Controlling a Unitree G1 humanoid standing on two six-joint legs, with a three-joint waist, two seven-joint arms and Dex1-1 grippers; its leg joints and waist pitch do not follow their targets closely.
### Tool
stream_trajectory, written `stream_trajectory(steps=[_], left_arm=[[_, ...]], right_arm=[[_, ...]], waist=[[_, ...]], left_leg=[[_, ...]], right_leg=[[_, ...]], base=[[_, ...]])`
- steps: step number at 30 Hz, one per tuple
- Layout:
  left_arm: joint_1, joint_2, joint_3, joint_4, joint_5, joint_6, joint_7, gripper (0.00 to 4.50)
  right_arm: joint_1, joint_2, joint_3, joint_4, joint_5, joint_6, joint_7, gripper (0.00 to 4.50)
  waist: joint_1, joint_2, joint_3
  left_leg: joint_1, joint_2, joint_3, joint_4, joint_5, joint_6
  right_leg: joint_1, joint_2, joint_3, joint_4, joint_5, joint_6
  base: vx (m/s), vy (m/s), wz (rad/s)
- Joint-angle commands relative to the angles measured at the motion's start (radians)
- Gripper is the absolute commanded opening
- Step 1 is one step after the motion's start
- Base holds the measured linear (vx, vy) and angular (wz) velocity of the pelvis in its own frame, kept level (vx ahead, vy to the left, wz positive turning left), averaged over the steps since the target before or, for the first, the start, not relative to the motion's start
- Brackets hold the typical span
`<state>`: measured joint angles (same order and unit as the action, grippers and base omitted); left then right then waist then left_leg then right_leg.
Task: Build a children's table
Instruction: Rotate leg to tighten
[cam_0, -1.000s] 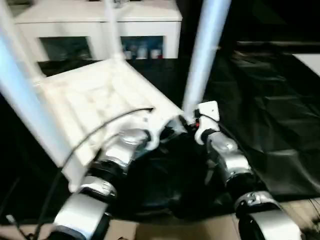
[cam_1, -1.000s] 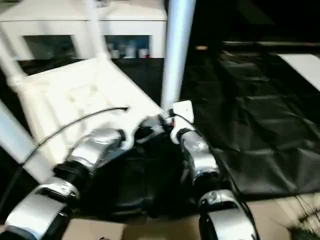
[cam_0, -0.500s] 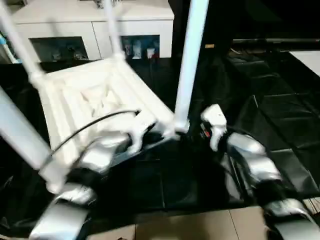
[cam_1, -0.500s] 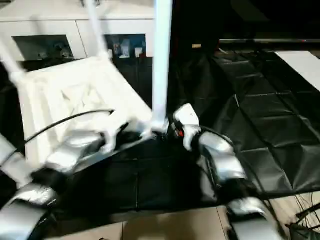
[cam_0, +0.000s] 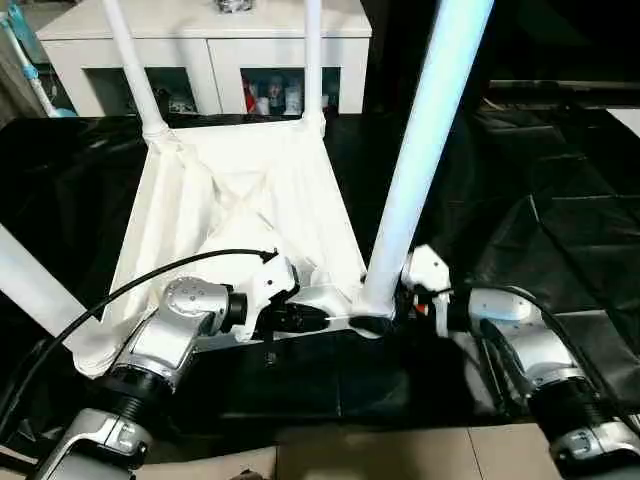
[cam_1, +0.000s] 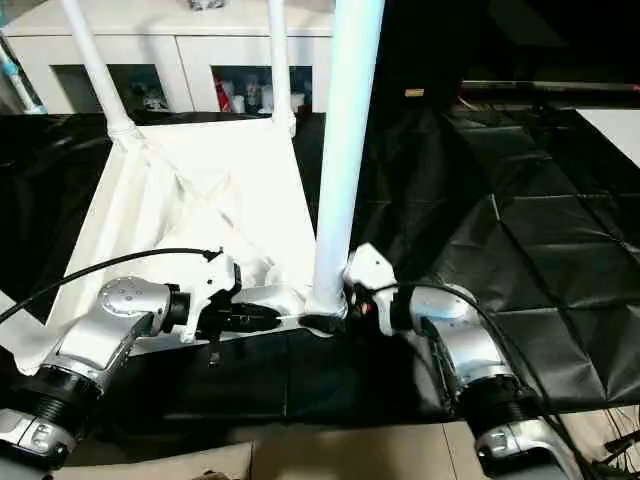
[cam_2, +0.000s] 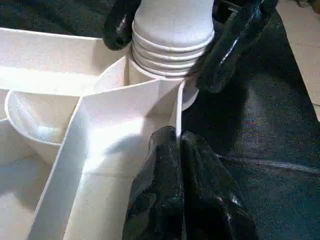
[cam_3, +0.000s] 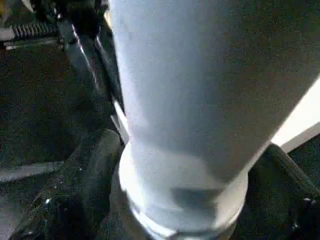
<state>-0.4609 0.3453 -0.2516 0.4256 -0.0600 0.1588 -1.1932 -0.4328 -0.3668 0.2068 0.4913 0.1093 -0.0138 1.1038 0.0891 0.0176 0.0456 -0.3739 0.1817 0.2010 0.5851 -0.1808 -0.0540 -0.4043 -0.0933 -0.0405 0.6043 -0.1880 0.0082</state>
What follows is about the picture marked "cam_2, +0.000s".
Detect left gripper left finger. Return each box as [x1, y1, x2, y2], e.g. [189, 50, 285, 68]
[121, 125, 185, 240]

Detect white plastic table leg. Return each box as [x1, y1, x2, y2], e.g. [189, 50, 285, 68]
[131, 0, 216, 79]

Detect white plastic table top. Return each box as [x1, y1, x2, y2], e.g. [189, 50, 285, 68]
[0, 27, 201, 240]

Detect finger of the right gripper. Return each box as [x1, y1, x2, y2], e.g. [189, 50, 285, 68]
[102, 0, 142, 51]
[194, 0, 278, 95]

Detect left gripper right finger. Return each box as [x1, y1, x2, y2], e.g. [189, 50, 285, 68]
[181, 130, 260, 240]

